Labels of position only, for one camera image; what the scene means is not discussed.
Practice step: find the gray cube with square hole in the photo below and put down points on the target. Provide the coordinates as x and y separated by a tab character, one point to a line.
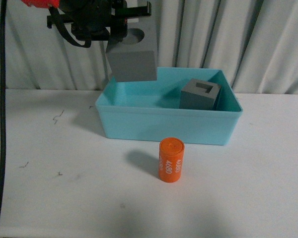
199	95

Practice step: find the gray cube with round hole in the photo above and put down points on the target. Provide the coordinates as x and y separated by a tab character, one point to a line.
135	57

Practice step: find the blue plastic box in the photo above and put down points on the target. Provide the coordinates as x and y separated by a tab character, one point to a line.
150	111

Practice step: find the white curtain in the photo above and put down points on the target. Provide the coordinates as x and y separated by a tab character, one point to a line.
254	42

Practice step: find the orange cylinder part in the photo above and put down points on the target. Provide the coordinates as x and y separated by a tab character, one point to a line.
171	152

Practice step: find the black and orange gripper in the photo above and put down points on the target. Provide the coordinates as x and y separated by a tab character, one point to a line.
90	20

